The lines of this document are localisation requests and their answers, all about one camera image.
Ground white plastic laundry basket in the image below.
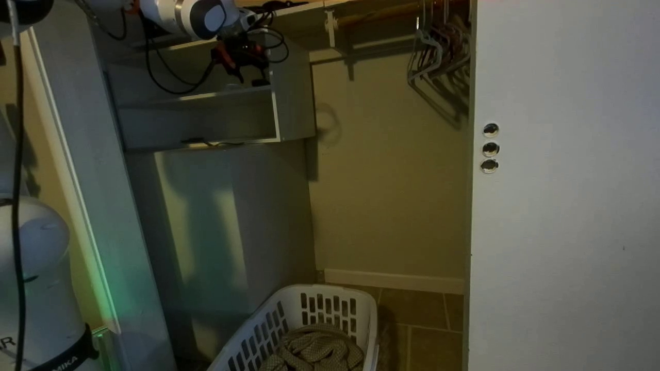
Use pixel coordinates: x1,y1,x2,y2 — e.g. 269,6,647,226
206,284,379,371

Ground white closet door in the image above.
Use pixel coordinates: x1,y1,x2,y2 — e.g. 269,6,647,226
466,0,660,371

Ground grey shelf unit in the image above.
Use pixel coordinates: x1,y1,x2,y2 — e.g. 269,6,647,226
93,26,315,371

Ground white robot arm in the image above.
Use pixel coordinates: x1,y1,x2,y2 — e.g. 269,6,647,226
82,0,269,73

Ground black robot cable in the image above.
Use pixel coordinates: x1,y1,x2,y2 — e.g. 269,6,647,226
143,26,229,96

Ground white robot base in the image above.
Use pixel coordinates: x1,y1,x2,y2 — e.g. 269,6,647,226
0,198,102,371

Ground clothes hangers bunch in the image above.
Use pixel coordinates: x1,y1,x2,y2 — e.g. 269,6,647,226
406,0,471,127

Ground wooden closet rod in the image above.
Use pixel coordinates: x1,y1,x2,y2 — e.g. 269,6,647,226
327,0,444,26

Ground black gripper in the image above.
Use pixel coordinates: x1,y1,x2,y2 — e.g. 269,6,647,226
210,32,269,72

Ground grey clothes in basket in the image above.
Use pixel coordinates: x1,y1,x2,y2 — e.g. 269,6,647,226
258,326,365,371

